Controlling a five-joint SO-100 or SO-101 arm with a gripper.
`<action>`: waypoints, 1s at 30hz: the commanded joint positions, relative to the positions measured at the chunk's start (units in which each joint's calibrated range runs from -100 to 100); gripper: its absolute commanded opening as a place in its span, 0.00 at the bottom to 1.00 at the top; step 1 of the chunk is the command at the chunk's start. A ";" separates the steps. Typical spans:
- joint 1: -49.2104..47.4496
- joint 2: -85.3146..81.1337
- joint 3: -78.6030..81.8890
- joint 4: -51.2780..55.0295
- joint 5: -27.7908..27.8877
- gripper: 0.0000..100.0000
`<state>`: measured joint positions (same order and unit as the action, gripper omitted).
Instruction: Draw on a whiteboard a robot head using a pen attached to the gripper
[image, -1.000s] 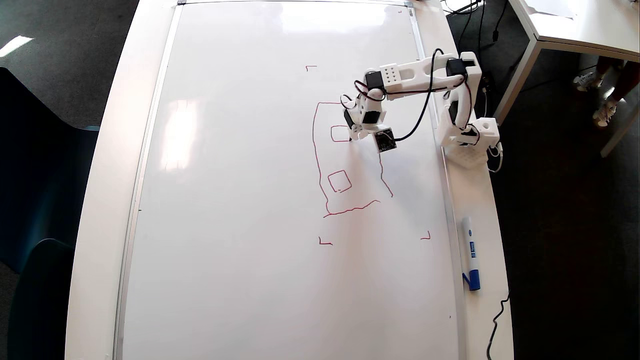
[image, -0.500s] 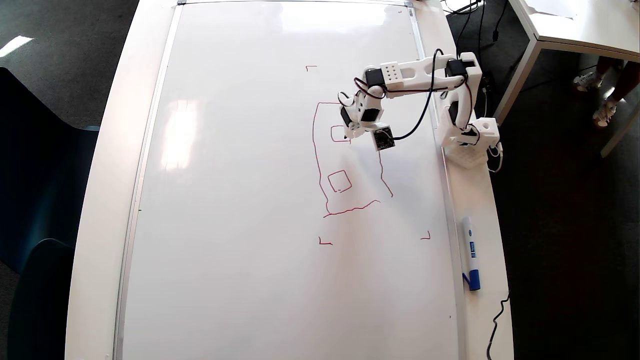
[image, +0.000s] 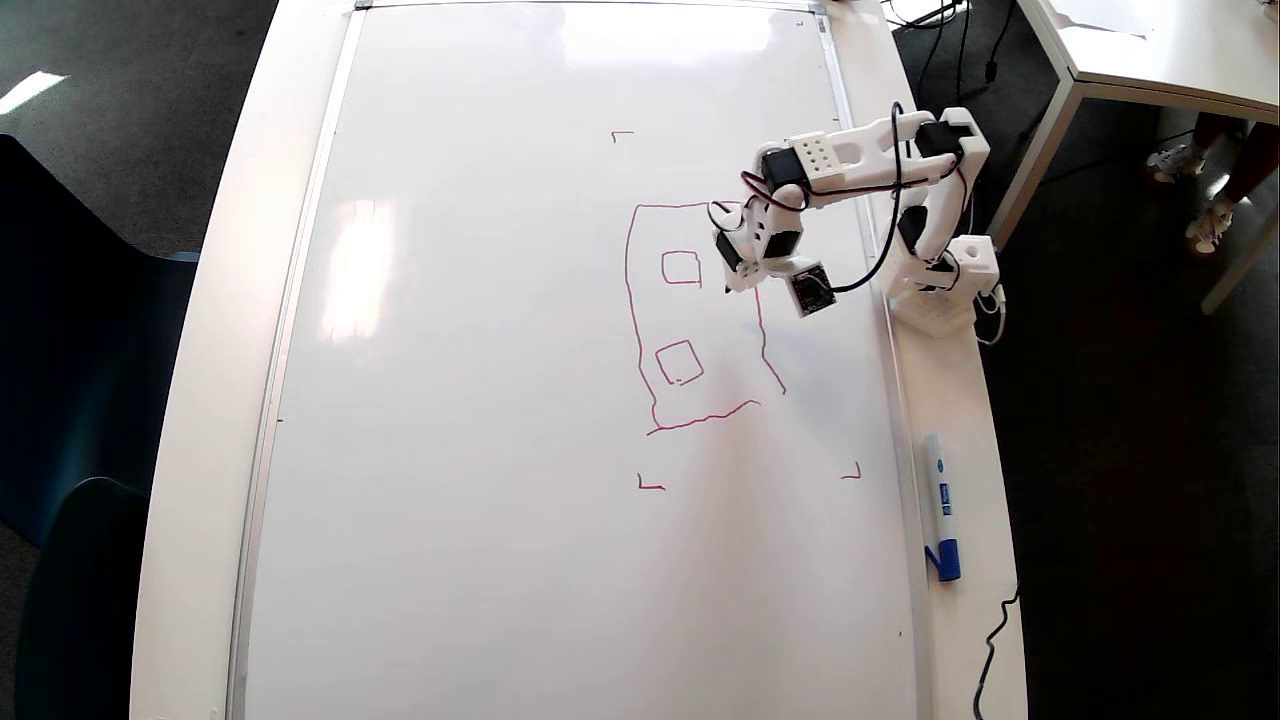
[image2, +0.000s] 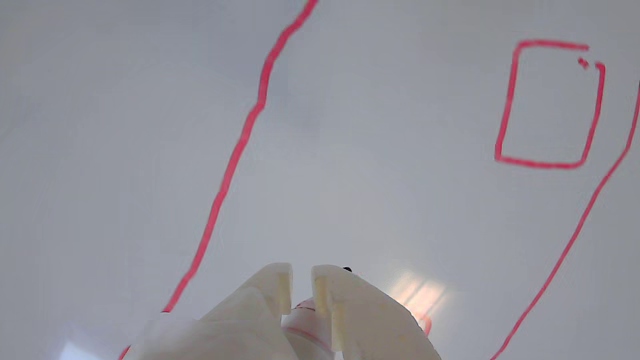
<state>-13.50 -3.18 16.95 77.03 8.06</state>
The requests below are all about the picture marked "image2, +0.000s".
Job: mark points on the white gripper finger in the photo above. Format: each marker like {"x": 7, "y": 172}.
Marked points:
{"x": 240, "y": 325}
{"x": 370, "y": 325}

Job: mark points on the red whiteboard marker pen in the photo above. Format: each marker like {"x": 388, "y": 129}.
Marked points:
{"x": 305, "y": 332}

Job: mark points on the white whiteboard with metal frame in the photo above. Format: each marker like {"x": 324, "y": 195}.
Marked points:
{"x": 125, "y": 125}

